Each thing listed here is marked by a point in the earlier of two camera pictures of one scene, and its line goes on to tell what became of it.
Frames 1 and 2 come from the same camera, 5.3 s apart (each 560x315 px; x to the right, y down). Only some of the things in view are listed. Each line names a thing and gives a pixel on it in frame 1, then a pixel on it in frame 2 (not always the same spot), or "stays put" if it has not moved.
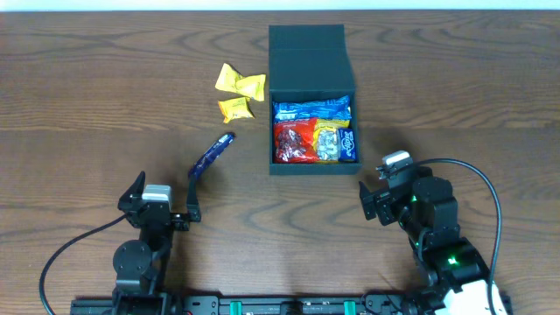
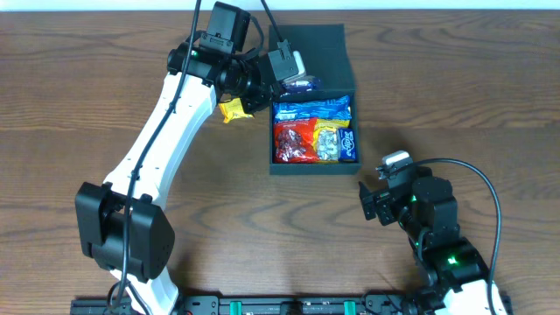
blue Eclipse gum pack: x=346 y=151 stays put
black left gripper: x=162 y=217 → x=261 y=94
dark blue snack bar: x=211 y=155 → x=314 y=84
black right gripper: x=383 y=199 stays put
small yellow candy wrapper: x=234 y=108 stays put
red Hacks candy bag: x=293 y=142 stays put
